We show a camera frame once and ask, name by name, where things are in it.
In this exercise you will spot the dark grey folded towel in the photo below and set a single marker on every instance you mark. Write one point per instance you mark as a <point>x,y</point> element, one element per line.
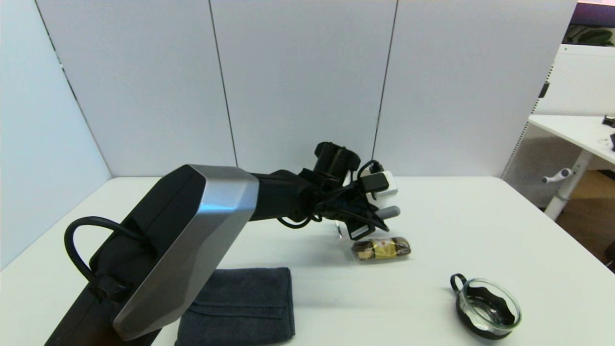
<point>250,312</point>

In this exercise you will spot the wrapped chocolate biscuit packet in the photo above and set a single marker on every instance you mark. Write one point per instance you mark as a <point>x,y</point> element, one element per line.
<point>382,249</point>

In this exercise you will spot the small black desk item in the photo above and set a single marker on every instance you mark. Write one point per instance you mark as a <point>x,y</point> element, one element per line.
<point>609,121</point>

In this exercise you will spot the glass cup with black holder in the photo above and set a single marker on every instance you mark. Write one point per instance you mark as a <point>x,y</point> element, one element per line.
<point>486,308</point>

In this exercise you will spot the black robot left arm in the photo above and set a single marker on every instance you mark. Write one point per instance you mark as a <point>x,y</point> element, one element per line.
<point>216,211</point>

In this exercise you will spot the white perforated partition panel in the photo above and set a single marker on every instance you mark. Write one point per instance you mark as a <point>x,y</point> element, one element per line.
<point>581,81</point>

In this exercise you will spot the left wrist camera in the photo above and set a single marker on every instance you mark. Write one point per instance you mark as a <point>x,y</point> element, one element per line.
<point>391,190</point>

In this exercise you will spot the green potted plant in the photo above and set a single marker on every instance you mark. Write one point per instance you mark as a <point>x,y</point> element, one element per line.
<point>593,37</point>

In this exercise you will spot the black flat desk item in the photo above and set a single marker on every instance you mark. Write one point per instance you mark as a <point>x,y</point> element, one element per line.
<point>612,142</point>

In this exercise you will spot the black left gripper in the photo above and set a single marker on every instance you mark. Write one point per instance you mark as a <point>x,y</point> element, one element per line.
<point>374,182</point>

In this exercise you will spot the white side desk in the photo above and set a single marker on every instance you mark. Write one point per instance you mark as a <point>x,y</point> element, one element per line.
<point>576,132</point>

